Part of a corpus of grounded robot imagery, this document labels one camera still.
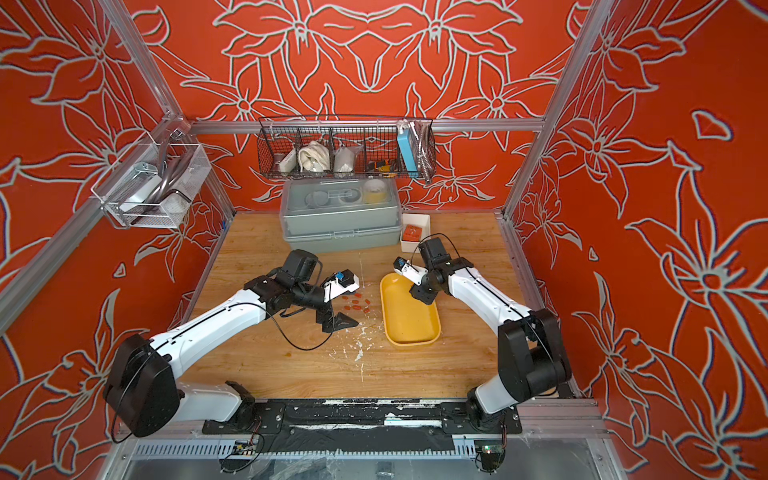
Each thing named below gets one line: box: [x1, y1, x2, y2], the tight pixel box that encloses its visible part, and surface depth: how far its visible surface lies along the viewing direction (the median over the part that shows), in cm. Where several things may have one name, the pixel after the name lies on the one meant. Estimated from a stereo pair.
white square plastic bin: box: [400, 213, 431, 253], surface depth 109 cm
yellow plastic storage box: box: [380, 273, 441, 347], surface depth 92 cm
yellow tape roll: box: [363, 179, 387, 204], surface depth 103 cm
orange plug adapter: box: [402, 224, 422, 242], surface depth 106 cm
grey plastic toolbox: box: [279, 178, 402, 253], surface depth 100 cm
